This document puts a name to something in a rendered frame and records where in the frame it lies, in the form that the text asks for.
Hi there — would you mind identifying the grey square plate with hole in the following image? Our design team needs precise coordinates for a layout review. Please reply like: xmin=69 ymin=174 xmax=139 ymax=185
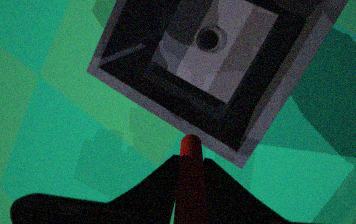
xmin=150 ymin=0 xmax=278 ymax=104

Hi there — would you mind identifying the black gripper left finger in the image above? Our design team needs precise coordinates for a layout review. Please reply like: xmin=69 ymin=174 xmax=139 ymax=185
xmin=10 ymin=155 xmax=181 ymax=224

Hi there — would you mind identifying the red peg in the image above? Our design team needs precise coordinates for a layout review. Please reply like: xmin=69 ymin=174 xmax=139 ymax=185
xmin=173 ymin=134 xmax=209 ymax=224

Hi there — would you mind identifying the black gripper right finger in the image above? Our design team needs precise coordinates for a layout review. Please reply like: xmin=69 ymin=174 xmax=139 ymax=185
xmin=203 ymin=158 xmax=313 ymax=224

